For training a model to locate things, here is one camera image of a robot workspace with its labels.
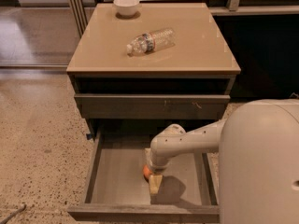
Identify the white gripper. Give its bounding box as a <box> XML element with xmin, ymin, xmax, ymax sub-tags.
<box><xmin>145</xmin><ymin>148</ymin><xmax>169</xmax><ymax>196</ymax></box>

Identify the orange fruit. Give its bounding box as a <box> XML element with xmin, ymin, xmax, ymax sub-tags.
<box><xmin>143</xmin><ymin>165</ymin><xmax>152</xmax><ymax>180</ymax></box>

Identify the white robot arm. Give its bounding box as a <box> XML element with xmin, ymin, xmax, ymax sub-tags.
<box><xmin>143</xmin><ymin>99</ymin><xmax>299</xmax><ymax>224</ymax></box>

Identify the open grey middle drawer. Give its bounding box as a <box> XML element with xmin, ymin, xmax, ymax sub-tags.
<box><xmin>68</xmin><ymin>119</ymin><xmax>220</xmax><ymax>224</ymax></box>

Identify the closed grey top drawer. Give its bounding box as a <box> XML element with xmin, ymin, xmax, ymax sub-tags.
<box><xmin>75</xmin><ymin>93</ymin><xmax>230</xmax><ymax>119</ymax></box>

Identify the brown drawer cabinet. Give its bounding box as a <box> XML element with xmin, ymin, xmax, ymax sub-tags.
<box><xmin>67</xmin><ymin>3</ymin><xmax>240</xmax><ymax>136</ymax></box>

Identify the clear plastic water bottle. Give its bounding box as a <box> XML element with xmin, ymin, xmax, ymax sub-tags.
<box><xmin>126</xmin><ymin>28</ymin><xmax>175</xmax><ymax>56</ymax></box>

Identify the grey rod on floor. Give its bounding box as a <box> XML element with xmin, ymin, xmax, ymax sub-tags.
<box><xmin>0</xmin><ymin>203</ymin><xmax>26</xmax><ymax>224</ymax></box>

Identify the white ceramic bowl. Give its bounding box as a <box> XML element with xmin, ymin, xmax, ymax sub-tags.
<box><xmin>113</xmin><ymin>0</ymin><xmax>140</xmax><ymax>17</ymax></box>

